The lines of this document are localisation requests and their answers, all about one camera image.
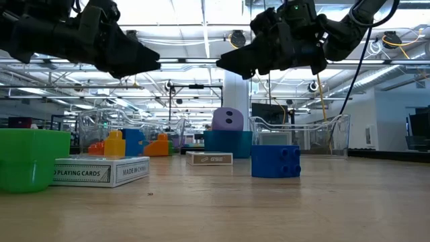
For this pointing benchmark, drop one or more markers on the yellow toy block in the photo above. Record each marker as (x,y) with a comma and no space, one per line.
(114,146)

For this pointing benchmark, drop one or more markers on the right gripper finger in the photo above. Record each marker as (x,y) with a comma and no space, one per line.
(245,60)

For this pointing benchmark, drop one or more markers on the black monitor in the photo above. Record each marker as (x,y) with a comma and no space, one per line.
(268,112)
(420,127)

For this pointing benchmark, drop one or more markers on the playing card box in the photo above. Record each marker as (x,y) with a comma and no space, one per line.
(100,171)
(208,158)
(275,138)

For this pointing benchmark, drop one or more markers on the black gantry stand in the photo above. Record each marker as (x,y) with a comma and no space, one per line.
(196,86)

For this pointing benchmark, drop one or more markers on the purple foam die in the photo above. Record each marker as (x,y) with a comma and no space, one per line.
(228,119)

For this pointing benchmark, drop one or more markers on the large blue toy block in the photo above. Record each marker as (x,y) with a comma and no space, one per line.
(133,142)

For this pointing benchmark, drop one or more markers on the orange toy brick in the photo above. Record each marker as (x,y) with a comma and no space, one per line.
(95,149)

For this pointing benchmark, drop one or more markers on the green two-stud toy brick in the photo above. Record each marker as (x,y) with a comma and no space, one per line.
(30,158)

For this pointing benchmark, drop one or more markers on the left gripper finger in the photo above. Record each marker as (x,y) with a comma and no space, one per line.
(131,57)

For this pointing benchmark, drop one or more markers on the clear plastic bin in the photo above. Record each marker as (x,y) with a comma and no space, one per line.
(319,141)
(94,124)

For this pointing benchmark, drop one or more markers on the bright green toy block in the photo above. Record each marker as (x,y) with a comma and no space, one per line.
(170,148)

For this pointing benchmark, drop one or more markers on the orange toy block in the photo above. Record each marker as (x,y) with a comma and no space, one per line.
(157,148)

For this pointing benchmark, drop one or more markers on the white pillar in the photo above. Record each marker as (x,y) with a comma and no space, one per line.
(235,94)

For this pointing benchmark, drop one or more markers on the dark red box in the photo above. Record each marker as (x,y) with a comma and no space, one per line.
(20,122)

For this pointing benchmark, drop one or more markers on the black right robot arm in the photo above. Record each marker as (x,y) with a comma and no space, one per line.
(342,30)

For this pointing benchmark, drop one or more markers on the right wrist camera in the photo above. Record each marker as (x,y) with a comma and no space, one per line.
(297,15)

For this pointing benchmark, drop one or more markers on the silver air duct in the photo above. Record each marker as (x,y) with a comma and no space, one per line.
(369,79)

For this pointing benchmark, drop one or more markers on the teal plastic bin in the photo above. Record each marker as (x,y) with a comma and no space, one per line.
(228,144)

